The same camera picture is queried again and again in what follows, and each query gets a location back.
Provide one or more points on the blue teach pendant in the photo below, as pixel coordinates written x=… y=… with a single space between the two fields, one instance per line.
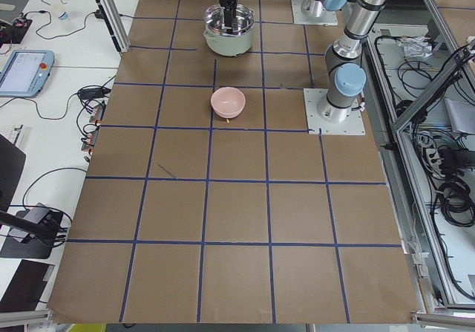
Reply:
x=25 y=73

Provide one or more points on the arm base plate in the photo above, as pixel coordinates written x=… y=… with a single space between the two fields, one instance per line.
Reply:
x=324 y=119
x=312 y=12

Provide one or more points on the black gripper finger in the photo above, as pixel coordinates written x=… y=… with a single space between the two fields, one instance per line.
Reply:
x=233 y=17
x=226 y=19

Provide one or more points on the aluminium frame post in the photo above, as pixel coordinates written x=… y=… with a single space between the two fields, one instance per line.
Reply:
x=114 y=25

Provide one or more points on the pink bowl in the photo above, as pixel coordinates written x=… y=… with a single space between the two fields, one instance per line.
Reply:
x=228 y=102

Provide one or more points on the glass pot lid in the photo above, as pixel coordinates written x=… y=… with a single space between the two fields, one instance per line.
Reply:
x=218 y=22

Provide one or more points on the crumpled white paper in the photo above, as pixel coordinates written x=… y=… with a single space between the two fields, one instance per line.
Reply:
x=415 y=47

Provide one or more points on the black monitor stand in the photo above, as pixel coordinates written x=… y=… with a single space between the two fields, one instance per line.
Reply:
x=35 y=231

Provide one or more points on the paper cup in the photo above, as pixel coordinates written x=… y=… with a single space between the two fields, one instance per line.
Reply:
x=63 y=16

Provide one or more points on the black power brick on table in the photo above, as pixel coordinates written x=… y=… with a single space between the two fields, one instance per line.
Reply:
x=93 y=93

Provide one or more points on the pale green cooking pot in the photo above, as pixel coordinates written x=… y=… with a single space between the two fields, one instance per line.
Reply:
x=231 y=44

